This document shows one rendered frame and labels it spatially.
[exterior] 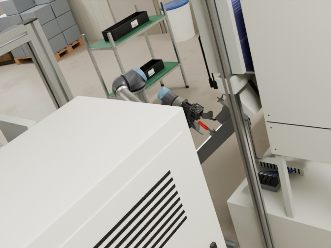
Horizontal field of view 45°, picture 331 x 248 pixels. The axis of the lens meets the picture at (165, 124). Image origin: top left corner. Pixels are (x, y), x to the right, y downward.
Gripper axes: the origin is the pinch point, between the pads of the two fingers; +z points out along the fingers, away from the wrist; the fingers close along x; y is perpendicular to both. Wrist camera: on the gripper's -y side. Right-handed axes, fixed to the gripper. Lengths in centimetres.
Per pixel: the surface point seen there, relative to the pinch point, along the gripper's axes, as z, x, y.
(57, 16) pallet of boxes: -470, 304, -321
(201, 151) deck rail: 6.6, -20.9, 4.7
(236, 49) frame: 6, -23, 71
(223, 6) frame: -4, -22, 84
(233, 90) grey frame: 11, -25, 55
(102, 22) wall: -409, 365, -329
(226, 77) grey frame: 7, -25, 59
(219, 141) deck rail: 13.5, -21.0, 19.4
